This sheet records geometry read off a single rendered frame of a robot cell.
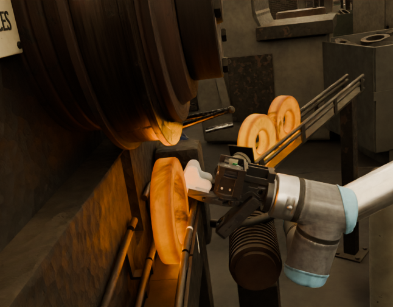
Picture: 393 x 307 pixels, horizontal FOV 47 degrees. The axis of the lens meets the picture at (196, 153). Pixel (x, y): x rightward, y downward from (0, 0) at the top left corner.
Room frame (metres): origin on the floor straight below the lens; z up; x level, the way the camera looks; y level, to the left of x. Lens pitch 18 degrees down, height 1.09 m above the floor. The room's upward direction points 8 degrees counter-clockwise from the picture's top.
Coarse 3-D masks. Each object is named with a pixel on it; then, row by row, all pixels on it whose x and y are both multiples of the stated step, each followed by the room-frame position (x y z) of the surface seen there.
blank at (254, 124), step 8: (248, 120) 1.18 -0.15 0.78; (256, 120) 1.18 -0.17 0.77; (264, 120) 1.21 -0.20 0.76; (240, 128) 1.17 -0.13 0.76; (248, 128) 1.16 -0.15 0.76; (256, 128) 1.18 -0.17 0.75; (264, 128) 1.20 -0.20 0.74; (272, 128) 1.24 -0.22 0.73; (240, 136) 1.16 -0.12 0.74; (248, 136) 1.14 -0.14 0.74; (256, 136) 1.17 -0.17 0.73; (264, 136) 1.23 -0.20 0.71; (272, 136) 1.23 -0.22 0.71; (240, 144) 1.15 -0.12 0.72; (248, 144) 1.14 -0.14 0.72; (264, 144) 1.22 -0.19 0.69; (272, 144) 1.23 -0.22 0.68; (256, 152) 1.17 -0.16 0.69; (264, 152) 1.20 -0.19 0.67; (272, 152) 1.23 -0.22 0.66
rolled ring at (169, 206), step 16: (160, 160) 0.73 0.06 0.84; (176, 160) 0.76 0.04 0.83; (160, 176) 0.69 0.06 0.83; (176, 176) 0.76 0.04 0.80; (160, 192) 0.66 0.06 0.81; (176, 192) 0.79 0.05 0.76; (160, 208) 0.65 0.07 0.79; (176, 208) 0.78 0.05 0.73; (160, 224) 0.64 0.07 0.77; (176, 224) 0.77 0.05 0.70; (160, 240) 0.64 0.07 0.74; (176, 240) 0.65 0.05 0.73; (160, 256) 0.65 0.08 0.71; (176, 256) 0.65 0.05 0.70
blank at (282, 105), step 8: (280, 96) 1.32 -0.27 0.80; (288, 96) 1.32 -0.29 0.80; (272, 104) 1.29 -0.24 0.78; (280, 104) 1.28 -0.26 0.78; (288, 104) 1.31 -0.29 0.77; (296, 104) 1.35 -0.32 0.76; (272, 112) 1.27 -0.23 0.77; (280, 112) 1.28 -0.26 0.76; (288, 112) 1.33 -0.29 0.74; (296, 112) 1.35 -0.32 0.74; (272, 120) 1.26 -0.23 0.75; (280, 120) 1.27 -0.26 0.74; (288, 120) 1.34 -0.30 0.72; (296, 120) 1.34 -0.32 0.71; (280, 128) 1.27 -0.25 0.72; (288, 128) 1.33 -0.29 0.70; (280, 136) 1.27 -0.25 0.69
